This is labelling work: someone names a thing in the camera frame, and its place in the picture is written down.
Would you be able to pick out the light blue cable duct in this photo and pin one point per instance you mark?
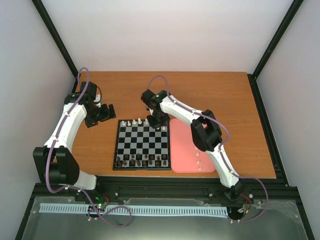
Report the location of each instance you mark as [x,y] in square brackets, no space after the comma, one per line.
[137,210]

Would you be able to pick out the black aluminium frame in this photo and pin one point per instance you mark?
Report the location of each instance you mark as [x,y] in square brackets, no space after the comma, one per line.
[173,188]

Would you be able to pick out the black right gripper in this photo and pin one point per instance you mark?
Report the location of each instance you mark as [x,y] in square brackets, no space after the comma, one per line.
[154,125]

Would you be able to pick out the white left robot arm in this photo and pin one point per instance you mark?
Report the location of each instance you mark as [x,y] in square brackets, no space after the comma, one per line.
[54,161]

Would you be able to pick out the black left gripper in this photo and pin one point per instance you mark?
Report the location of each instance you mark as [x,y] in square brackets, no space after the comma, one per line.
[106,115]

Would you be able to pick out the black and white chessboard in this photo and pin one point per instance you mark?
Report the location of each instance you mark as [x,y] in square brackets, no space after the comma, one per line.
[144,140]

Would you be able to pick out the pink plastic tray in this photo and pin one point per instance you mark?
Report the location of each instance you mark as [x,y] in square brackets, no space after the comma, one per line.
[183,152]

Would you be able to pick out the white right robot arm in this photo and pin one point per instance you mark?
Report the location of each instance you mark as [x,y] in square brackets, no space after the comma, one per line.
[206,135]

